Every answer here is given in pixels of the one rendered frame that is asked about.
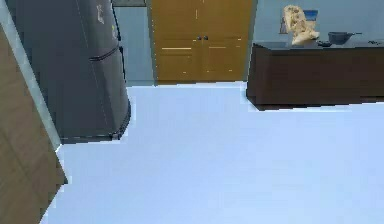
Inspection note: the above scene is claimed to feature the dark grey pan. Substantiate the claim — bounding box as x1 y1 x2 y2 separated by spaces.
327 31 363 46

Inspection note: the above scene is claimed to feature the beige sculpture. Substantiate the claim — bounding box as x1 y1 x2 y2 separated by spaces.
282 4 321 47

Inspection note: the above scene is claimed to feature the yellow wooden double door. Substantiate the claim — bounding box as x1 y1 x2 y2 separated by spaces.
146 0 254 85

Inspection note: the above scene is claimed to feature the dark grey fridge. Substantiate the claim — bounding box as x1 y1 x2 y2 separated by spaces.
4 0 132 145

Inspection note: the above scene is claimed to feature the blue box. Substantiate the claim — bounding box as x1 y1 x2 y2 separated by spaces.
302 9 319 22

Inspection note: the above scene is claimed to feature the dark brown kitchen counter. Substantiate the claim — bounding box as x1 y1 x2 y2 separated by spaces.
245 39 384 112

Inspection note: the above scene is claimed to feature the brown wooden cabinet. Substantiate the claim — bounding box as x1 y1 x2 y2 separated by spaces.
0 24 69 224

